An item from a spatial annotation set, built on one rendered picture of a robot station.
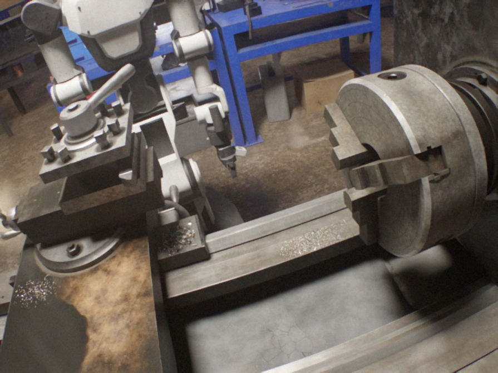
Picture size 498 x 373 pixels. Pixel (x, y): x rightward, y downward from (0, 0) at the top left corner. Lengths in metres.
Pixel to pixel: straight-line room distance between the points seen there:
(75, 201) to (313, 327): 0.52
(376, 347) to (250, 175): 1.77
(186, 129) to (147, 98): 1.27
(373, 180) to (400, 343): 0.30
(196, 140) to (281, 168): 0.66
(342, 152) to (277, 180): 1.69
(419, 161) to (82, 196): 0.53
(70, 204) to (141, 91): 0.64
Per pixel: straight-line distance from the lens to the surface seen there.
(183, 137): 2.50
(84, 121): 0.64
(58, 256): 0.76
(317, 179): 2.14
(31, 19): 1.20
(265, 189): 2.12
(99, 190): 0.64
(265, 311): 0.79
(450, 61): 0.62
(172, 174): 1.28
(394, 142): 0.42
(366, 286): 0.81
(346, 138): 0.50
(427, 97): 0.42
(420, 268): 0.86
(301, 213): 0.77
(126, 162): 0.63
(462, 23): 0.59
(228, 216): 1.77
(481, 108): 0.50
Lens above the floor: 1.41
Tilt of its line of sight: 39 degrees down
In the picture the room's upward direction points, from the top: 15 degrees counter-clockwise
